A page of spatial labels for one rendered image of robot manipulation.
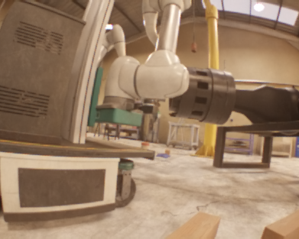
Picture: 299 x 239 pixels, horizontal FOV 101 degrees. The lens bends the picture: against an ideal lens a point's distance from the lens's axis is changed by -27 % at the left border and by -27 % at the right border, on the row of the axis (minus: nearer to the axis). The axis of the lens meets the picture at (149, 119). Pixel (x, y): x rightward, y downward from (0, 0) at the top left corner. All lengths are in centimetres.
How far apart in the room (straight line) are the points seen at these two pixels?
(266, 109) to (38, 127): 185
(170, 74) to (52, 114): 47
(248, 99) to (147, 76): 131
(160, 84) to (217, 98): 87
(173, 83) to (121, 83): 23
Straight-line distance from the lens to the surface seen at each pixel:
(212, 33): 494
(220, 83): 153
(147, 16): 115
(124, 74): 76
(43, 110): 64
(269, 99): 193
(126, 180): 85
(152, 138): 773
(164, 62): 72
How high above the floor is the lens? 41
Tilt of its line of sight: 5 degrees up
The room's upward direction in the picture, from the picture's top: 7 degrees clockwise
